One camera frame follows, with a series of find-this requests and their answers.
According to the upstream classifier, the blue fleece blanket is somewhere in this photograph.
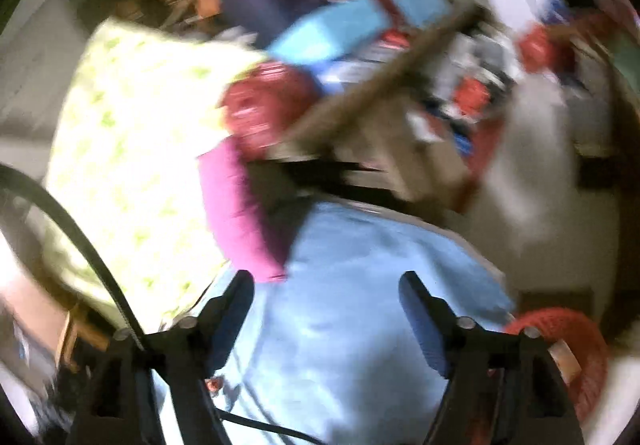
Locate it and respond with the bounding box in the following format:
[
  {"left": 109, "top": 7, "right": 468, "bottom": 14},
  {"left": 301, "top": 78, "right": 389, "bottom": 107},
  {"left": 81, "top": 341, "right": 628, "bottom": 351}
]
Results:
[{"left": 150, "top": 200, "right": 518, "bottom": 445}]

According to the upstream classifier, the red bag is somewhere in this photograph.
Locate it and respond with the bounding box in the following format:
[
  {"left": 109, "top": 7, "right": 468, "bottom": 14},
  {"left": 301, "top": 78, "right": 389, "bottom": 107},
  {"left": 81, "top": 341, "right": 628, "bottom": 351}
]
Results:
[{"left": 217, "top": 62, "right": 326, "bottom": 161}]

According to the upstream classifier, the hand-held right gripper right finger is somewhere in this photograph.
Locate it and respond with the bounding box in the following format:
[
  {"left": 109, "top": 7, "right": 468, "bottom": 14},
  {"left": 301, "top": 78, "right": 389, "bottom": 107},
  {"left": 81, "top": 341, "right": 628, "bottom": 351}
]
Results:
[{"left": 398, "top": 270, "right": 587, "bottom": 445}]

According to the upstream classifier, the red woven basket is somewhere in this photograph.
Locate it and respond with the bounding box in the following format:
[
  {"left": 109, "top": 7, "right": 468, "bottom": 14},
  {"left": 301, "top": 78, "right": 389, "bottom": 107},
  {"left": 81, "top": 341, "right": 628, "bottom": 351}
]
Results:
[{"left": 480, "top": 307, "right": 612, "bottom": 428}]

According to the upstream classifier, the thin black cable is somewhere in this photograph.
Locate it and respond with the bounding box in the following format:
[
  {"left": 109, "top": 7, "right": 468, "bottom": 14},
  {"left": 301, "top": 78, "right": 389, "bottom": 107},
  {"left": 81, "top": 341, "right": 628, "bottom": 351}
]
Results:
[{"left": 212, "top": 402, "right": 326, "bottom": 445}]

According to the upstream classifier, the white cloth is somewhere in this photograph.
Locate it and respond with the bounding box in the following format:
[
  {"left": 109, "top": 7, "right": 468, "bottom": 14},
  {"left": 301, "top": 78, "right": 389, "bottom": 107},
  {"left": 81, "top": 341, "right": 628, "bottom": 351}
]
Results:
[{"left": 470, "top": 70, "right": 583, "bottom": 286}]

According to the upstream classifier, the beige item in basket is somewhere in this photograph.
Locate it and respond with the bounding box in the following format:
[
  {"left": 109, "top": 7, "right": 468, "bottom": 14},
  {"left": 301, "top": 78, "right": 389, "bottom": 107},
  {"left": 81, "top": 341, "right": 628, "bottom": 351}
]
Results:
[{"left": 547, "top": 340, "right": 582, "bottom": 376}]

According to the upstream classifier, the pink pillow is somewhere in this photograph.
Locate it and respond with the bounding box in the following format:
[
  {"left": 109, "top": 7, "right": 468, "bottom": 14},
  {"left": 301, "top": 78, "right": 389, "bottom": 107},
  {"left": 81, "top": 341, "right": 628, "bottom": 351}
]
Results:
[{"left": 197, "top": 138, "right": 301, "bottom": 283}]

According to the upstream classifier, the green floral quilt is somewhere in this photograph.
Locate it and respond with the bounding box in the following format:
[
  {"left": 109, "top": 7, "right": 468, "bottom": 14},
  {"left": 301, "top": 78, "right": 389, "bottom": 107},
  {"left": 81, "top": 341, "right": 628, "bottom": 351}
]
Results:
[{"left": 42, "top": 18, "right": 271, "bottom": 331}]

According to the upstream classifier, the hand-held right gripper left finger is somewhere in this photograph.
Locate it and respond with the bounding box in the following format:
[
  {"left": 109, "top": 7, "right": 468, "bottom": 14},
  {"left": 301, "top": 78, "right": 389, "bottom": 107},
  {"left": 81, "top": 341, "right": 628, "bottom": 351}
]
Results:
[{"left": 67, "top": 269, "right": 257, "bottom": 445}]

